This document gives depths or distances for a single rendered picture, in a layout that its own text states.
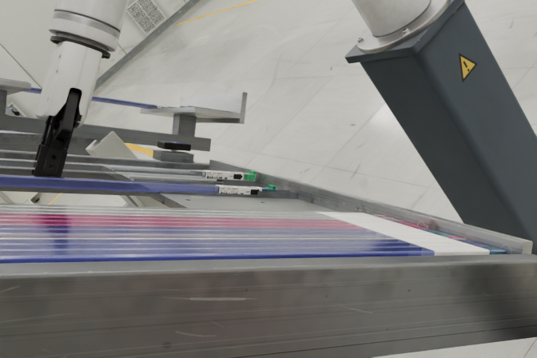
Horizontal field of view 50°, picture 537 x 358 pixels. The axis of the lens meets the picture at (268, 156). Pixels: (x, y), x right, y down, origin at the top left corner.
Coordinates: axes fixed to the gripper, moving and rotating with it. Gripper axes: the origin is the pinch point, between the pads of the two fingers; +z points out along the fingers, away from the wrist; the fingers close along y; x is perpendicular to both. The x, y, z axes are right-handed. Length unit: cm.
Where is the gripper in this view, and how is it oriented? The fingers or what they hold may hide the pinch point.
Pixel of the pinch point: (49, 162)
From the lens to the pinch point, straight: 78.6
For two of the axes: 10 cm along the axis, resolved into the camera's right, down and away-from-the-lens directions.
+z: -2.5, 9.7, -0.3
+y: 4.7, 1.0, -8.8
